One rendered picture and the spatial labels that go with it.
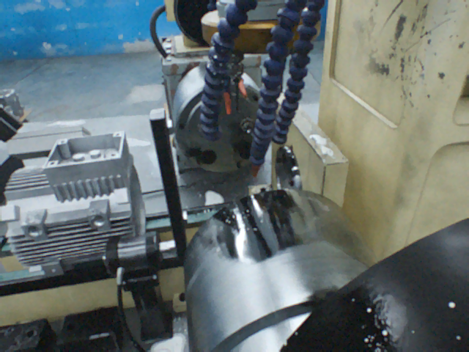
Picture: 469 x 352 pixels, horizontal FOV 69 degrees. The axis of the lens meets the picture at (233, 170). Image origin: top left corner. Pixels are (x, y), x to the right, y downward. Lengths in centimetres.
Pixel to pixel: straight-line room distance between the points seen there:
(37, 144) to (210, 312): 66
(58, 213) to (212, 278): 34
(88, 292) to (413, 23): 72
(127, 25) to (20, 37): 177
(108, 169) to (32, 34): 630
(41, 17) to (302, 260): 653
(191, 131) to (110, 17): 557
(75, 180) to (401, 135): 52
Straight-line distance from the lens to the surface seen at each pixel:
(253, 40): 49
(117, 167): 60
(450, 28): 50
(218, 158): 89
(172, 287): 76
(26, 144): 92
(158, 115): 44
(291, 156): 65
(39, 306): 81
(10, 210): 66
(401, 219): 62
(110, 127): 158
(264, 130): 39
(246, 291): 34
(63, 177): 62
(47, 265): 68
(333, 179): 54
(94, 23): 644
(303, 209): 41
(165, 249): 57
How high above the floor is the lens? 142
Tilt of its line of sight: 33 degrees down
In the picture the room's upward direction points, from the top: 3 degrees counter-clockwise
